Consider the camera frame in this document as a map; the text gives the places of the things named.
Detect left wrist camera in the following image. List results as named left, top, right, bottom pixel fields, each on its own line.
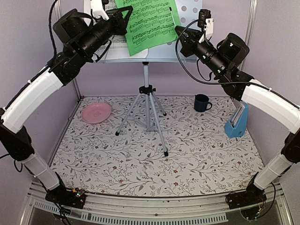
left=90, top=0, right=109, bottom=21

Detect blue metronome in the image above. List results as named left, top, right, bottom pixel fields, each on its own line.
left=224, top=102, right=249, bottom=138

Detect left aluminium frame post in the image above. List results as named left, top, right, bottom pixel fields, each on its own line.
left=54, top=0, right=81, bottom=101

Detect front aluminium rail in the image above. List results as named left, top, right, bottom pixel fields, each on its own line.
left=20, top=182, right=295, bottom=225

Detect light blue music stand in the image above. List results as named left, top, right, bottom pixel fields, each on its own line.
left=83, top=0, right=204, bottom=157

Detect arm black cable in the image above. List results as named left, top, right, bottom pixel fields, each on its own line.
left=175, top=19, right=300, bottom=106
left=48, top=0, right=59, bottom=57

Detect white sheet music page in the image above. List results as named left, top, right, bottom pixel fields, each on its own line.
left=84, top=0, right=148, bottom=62

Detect right aluminium frame post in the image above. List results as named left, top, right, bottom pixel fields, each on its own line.
left=230, top=0, right=258, bottom=99

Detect dark blue mug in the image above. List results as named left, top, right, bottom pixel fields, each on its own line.
left=194, top=94, right=212, bottom=112

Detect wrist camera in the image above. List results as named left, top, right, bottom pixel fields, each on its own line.
left=90, top=0, right=109, bottom=21
left=197, top=9, right=214, bottom=43

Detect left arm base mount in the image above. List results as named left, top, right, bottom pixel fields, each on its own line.
left=45, top=186, right=86, bottom=209

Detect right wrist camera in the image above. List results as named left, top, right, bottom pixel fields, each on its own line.
left=197, top=9, right=214, bottom=43

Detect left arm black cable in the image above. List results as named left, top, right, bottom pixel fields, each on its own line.
left=48, top=0, right=59, bottom=57

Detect aluminium frame post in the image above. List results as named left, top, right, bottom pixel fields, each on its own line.
left=54, top=0, right=81, bottom=101
left=230, top=0, right=258, bottom=99

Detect green paper sheet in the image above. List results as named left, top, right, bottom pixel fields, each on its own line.
left=116, top=0, right=180, bottom=56

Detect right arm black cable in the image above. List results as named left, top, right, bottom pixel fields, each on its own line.
left=175, top=19, right=300, bottom=106

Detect pink plate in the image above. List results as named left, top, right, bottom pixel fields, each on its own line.
left=81, top=102, right=112, bottom=124

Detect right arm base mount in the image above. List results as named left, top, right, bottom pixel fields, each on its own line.
left=225, top=188, right=267, bottom=220

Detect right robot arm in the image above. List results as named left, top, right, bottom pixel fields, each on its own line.
left=175, top=26, right=300, bottom=207

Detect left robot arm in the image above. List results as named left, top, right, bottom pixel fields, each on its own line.
left=0, top=6, right=133, bottom=203

